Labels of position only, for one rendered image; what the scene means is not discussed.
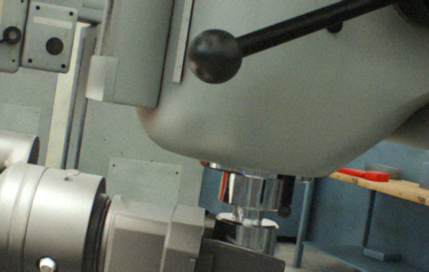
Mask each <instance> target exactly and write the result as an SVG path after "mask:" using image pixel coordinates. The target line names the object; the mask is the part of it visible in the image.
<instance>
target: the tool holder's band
mask: <svg viewBox="0 0 429 272"><path fill-rule="evenodd" d="M214 228H215V229H216V230H218V231H220V232H223V233H226V234H230V235H235V236H239V237H247V238H254V239H262V240H271V239H275V238H276V236H277V232H278V231H279V226H278V225H277V224H276V223H275V222H273V221H271V220H268V219H263V221H262V222H248V221H244V220H240V219H236V218H234V217H233V216H232V213H220V214H219V215H217V216H216V219H215V220H214Z"/></svg>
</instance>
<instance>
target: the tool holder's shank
mask: <svg viewBox="0 0 429 272"><path fill-rule="evenodd" d="M263 214H264V210H258V209H249V208H244V207H237V206H234V208H233V213H232V216H233V217H234V218H236V219H240V220H244V221H248V222H262V221H263Z"/></svg>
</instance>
